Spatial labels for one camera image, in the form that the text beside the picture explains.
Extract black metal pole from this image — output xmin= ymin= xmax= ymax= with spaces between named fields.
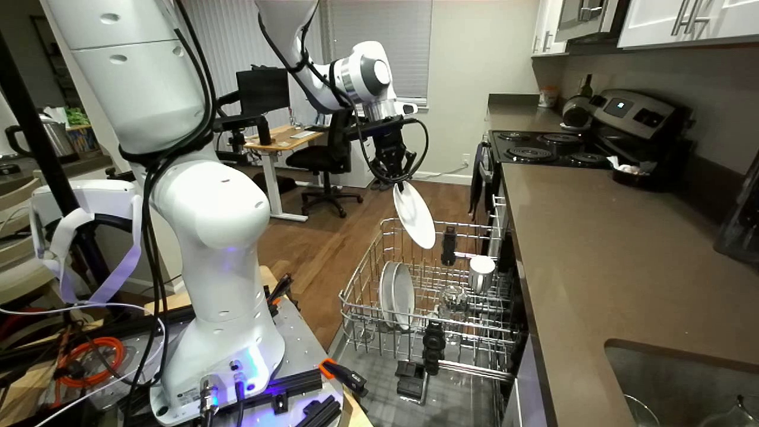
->
xmin=0 ymin=34 xmax=108 ymax=288

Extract white cup in rack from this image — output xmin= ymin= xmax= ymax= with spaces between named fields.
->
xmin=467 ymin=253 xmax=497 ymax=295

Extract white wall cabinet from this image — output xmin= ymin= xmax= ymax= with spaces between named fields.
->
xmin=614 ymin=0 xmax=759 ymax=52

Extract black kitchen stove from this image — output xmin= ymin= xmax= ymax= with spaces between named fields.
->
xmin=470 ymin=88 xmax=697 ymax=228

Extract white crumpled cloth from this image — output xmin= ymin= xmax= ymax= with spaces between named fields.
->
xmin=601 ymin=152 xmax=658 ymax=179

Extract wooden desk white legs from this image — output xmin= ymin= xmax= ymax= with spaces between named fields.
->
xmin=238 ymin=124 xmax=327 ymax=226

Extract wire dishwasher rack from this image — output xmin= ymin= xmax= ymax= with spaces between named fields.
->
xmin=336 ymin=215 xmax=528 ymax=384

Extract window with blinds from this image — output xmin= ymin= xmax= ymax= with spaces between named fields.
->
xmin=320 ymin=0 xmax=437 ymax=104

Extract orange handled tool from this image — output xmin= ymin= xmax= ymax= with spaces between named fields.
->
xmin=317 ymin=355 xmax=370 ymax=402

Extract steel kitchen sink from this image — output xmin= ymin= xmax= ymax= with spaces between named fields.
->
xmin=601 ymin=340 xmax=759 ymax=427

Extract white thin cable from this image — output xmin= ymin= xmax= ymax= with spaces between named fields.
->
xmin=0 ymin=304 xmax=172 ymax=427

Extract black rack utensil holder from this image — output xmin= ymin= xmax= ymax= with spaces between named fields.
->
xmin=419 ymin=317 xmax=448 ymax=375

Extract orange cable coil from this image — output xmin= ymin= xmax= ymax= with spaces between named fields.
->
xmin=52 ymin=335 xmax=127 ymax=392

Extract white dinner plate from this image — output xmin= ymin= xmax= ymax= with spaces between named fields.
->
xmin=391 ymin=180 xmax=439 ymax=251

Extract white racked plate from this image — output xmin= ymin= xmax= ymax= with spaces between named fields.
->
xmin=376 ymin=258 xmax=400 ymax=328
xmin=391 ymin=260 xmax=416 ymax=335

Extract black bottle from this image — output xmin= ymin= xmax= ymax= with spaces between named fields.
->
xmin=439 ymin=222 xmax=459 ymax=268

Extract pale lavender strap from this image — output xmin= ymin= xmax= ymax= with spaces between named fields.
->
xmin=27 ymin=179 xmax=148 ymax=309

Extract dark kettle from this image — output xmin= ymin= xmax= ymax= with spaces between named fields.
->
xmin=557 ymin=74 xmax=606 ymax=131

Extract grey range hood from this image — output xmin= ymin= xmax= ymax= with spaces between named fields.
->
xmin=555 ymin=0 xmax=630 ymax=45

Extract open dishwasher door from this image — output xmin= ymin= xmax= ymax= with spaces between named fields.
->
xmin=327 ymin=329 xmax=524 ymax=427

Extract black office chair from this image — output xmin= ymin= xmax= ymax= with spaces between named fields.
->
xmin=285 ymin=109 xmax=374 ymax=220

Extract black computer monitor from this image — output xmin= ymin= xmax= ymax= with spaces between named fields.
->
xmin=210 ymin=66 xmax=293 ymax=149

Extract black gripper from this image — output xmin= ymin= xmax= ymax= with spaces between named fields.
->
xmin=367 ymin=116 xmax=416 ymax=190

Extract clear glass jar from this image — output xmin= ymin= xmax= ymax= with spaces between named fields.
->
xmin=437 ymin=282 xmax=470 ymax=316

